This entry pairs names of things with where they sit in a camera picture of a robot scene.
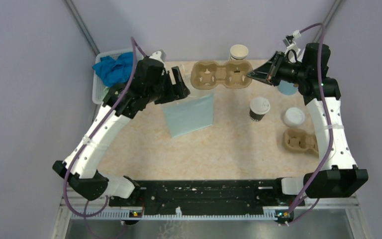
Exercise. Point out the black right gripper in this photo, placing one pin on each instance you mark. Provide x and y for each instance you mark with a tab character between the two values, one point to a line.
264	72

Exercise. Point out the blue cloth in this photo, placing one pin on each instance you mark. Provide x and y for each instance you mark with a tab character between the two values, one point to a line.
112	71

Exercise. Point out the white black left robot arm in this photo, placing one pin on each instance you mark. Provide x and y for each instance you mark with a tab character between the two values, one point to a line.
151	83

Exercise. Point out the white plastic basket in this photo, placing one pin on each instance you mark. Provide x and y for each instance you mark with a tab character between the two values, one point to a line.
99	89

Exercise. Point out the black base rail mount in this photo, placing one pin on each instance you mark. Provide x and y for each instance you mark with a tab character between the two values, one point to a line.
210	199

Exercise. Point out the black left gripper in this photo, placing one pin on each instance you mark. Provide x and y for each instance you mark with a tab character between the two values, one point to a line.
176	91

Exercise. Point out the brown pulp cup carrier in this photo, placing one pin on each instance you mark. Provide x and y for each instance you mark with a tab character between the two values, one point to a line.
296	140

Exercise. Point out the brown pulp carrier piece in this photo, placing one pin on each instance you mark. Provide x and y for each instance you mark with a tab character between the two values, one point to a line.
206	75

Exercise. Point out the stack of plastic lids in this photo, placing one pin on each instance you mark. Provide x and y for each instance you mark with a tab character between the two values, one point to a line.
294	117

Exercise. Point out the translucent plastic cup lid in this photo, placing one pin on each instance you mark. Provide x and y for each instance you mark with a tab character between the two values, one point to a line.
260	105

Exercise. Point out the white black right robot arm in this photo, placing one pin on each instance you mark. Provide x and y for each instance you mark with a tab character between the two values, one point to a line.
337	175

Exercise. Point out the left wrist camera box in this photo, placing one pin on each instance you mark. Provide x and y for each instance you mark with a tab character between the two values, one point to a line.
160	56

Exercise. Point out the stack of paper cups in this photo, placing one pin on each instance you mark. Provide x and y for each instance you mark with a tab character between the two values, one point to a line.
238	52

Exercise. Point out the blue straw holder cup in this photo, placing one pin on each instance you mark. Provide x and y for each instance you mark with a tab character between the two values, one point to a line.
287	88

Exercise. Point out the light blue paper bag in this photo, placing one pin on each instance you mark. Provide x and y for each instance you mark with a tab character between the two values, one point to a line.
193	113

